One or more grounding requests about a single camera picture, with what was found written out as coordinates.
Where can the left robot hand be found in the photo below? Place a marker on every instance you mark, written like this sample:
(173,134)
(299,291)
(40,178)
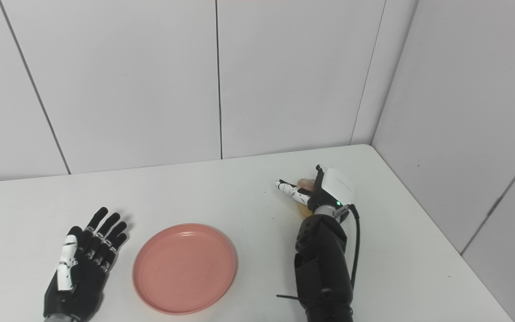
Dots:
(83,273)

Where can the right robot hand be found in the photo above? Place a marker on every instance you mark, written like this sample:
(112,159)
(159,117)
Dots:
(329,190)

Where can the brown bread roll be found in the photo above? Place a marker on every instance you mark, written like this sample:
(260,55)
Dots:
(305,190)

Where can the pink round plate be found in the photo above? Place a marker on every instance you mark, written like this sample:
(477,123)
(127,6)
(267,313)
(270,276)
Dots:
(184,268)

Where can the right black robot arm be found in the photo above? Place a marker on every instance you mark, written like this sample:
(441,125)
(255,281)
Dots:
(324,264)

